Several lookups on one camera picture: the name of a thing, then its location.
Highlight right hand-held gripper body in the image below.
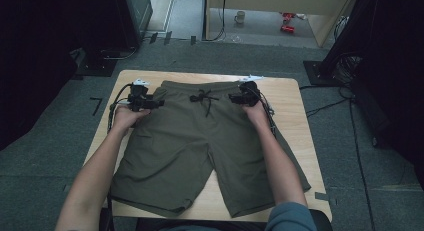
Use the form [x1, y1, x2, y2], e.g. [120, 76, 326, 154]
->
[237, 74, 265, 108]

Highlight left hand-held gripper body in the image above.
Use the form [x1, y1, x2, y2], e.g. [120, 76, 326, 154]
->
[127, 77, 152, 113]

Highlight olive green shorts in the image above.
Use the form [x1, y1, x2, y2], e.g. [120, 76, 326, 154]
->
[109, 79, 312, 219]

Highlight person's right hand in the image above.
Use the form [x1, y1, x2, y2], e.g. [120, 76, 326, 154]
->
[241, 99, 272, 129]

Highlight person's left hand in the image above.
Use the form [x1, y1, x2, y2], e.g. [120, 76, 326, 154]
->
[112, 103, 152, 134]

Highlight black stand base with tube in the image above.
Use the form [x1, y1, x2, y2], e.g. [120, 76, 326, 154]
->
[75, 46, 140, 78]

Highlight black flat stand base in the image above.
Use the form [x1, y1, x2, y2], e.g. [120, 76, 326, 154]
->
[302, 59, 338, 88]

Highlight beige mug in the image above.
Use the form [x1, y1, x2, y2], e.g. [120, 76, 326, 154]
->
[233, 10, 247, 26]

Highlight grey-blue shirt sleeve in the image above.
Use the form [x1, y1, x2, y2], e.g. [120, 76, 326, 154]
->
[264, 201, 318, 231]

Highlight person's dark lap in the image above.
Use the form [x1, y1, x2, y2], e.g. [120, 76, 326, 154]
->
[135, 217, 269, 231]

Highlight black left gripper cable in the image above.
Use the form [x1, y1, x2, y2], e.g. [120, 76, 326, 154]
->
[106, 83, 133, 134]

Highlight black hanging cable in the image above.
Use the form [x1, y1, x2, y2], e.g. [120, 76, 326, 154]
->
[201, 0, 228, 43]

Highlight bundle of black cables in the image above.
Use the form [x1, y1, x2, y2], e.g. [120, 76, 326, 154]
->
[333, 51, 364, 86]

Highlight long black floor cable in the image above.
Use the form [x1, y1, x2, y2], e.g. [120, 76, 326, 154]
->
[347, 97, 377, 231]

